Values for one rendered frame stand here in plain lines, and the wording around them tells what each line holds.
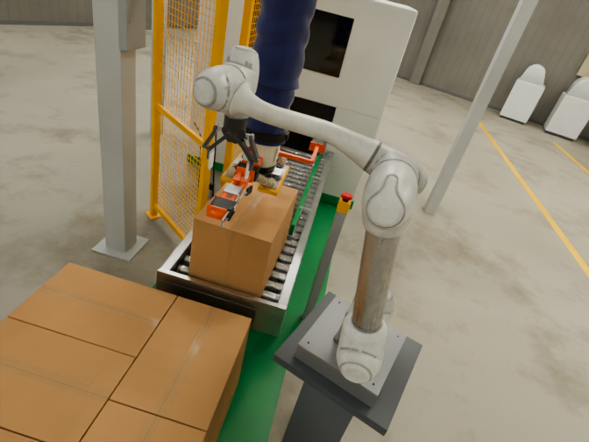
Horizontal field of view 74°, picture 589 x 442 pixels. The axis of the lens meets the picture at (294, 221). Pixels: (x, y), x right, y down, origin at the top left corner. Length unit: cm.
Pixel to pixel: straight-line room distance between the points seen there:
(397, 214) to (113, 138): 211
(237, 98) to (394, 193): 48
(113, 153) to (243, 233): 123
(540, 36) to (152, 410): 1205
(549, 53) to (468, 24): 218
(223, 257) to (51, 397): 89
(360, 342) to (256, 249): 79
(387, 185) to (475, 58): 1174
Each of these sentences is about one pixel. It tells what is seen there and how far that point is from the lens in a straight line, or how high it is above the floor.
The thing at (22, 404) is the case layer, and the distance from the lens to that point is 183.
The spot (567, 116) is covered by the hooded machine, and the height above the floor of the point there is 52.
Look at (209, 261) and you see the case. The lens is 206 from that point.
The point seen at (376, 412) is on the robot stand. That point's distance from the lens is 164.
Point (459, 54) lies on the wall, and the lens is 1274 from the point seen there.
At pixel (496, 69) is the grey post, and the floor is 166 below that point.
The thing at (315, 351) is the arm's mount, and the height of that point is 83.
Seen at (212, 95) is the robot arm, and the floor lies 173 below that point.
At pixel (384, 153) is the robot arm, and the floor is 165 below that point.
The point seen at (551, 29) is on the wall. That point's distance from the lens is 1256.
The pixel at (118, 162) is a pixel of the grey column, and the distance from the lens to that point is 281.
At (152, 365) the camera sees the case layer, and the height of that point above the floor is 54.
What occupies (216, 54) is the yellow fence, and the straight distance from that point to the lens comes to 238.
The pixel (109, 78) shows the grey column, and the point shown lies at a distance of 264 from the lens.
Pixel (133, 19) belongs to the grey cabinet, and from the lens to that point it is 254.
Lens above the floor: 204
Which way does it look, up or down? 32 degrees down
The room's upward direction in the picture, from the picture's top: 14 degrees clockwise
